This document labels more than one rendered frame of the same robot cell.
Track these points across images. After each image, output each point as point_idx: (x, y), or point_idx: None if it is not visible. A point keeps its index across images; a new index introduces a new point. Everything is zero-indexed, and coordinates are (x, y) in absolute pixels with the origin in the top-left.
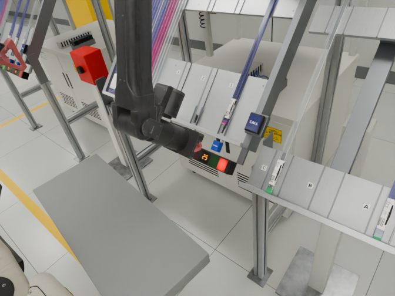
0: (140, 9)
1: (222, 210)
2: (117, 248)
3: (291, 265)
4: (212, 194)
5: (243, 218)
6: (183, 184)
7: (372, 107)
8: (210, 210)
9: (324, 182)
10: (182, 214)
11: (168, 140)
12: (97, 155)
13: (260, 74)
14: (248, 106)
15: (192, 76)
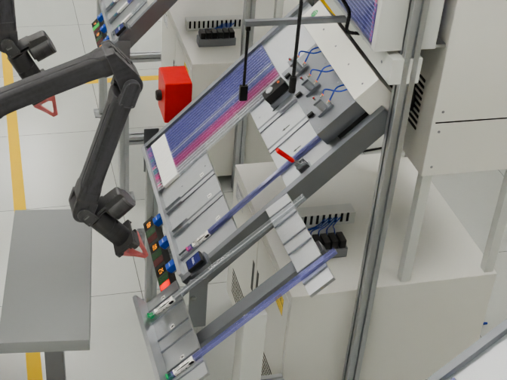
0: (105, 145)
1: (222, 376)
2: (36, 295)
3: None
4: (231, 351)
5: None
6: (210, 316)
7: (257, 298)
8: (207, 366)
9: (179, 329)
10: None
11: (103, 232)
12: None
13: (343, 225)
14: (211, 246)
15: (205, 188)
